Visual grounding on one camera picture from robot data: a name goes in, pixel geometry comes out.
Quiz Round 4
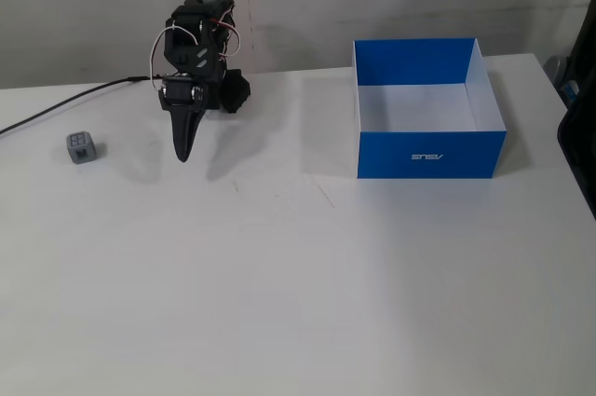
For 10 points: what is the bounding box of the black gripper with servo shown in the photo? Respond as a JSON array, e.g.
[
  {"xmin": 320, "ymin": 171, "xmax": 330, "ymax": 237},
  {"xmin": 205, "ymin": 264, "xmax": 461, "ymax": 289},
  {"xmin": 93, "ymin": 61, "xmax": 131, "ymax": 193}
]
[{"xmin": 157, "ymin": 70, "xmax": 220, "ymax": 164}]

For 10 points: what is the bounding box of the large black case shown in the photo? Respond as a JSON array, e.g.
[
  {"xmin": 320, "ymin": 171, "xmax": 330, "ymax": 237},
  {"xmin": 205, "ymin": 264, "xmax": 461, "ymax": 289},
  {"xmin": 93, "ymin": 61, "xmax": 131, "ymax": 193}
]
[{"xmin": 556, "ymin": 0, "xmax": 596, "ymax": 223}]

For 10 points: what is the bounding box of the gray object with blue label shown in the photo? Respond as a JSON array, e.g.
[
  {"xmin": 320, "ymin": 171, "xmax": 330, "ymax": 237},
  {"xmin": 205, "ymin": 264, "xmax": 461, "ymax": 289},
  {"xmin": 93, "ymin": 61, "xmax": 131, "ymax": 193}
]
[{"xmin": 544, "ymin": 54, "xmax": 581, "ymax": 111}]

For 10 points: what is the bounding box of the black power cable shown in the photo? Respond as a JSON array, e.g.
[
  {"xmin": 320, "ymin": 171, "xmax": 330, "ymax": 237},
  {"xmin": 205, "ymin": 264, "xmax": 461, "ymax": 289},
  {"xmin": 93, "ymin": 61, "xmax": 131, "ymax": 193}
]
[{"xmin": 0, "ymin": 74, "xmax": 165, "ymax": 137}]

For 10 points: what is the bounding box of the white servo wire loop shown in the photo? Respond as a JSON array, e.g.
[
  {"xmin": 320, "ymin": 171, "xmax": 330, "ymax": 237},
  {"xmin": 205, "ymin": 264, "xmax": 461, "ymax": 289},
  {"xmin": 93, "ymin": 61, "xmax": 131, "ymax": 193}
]
[{"xmin": 150, "ymin": 24, "xmax": 206, "ymax": 92}]

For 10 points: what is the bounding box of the black honeycomb robot base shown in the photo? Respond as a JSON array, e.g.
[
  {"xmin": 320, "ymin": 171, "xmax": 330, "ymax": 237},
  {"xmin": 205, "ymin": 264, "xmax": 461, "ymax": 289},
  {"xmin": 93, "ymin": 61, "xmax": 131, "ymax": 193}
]
[{"xmin": 219, "ymin": 68, "xmax": 253, "ymax": 116}]

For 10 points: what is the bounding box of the red white servo wire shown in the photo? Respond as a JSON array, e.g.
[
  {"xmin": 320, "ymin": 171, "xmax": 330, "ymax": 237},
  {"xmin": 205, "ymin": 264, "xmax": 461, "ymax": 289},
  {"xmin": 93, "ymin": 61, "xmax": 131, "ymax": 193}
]
[{"xmin": 207, "ymin": 4, "xmax": 244, "ymax": 61}]

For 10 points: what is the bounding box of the blue cardboard box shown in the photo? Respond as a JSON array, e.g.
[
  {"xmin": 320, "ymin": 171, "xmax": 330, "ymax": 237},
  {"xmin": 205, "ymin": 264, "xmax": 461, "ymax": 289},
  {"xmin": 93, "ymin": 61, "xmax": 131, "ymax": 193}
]
[{"xmin": 352, "ymin": 36, "xmax": 508, "ymax": 181}]

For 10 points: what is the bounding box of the small gray cube block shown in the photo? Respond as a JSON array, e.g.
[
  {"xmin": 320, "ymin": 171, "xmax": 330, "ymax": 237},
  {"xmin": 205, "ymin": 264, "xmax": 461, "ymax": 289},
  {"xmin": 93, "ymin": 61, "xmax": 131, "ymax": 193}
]
[{"xmin": 64, "ymin": 130, "xmax": 106, "ymax": 167}]

